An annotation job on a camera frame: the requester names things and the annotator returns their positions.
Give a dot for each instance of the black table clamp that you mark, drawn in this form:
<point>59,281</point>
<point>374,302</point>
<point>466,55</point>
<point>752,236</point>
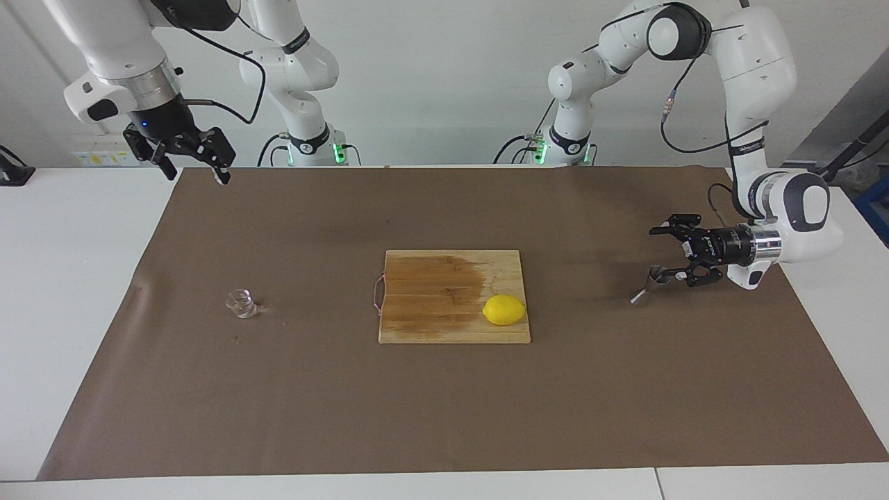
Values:
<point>14,173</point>

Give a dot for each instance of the brown table mat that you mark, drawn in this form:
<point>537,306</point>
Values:
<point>444,403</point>

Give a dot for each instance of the black stand pole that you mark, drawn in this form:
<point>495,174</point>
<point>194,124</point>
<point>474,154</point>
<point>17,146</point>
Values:
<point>851,149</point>

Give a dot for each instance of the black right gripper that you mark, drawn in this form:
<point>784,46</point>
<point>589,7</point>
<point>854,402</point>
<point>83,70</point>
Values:
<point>167,123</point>

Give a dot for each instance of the blue box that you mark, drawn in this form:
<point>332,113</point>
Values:
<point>876,208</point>

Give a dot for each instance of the small clear glass cup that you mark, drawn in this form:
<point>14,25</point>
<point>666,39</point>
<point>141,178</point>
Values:
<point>242,303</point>

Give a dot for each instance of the white wall socket strip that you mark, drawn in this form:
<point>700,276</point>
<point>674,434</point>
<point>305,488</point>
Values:
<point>97,158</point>

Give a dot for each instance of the steel jigger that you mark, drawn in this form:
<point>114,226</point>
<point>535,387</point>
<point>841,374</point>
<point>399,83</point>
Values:
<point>654,278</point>

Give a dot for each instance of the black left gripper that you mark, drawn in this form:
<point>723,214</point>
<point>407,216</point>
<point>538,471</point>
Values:
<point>729,246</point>

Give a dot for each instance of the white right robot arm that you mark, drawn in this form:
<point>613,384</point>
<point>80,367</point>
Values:
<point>118,42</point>

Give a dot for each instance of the yellow lemon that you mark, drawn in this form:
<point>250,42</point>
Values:
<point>504,310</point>

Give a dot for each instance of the wooden cutting board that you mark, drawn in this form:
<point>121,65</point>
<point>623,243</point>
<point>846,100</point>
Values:
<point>430,305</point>

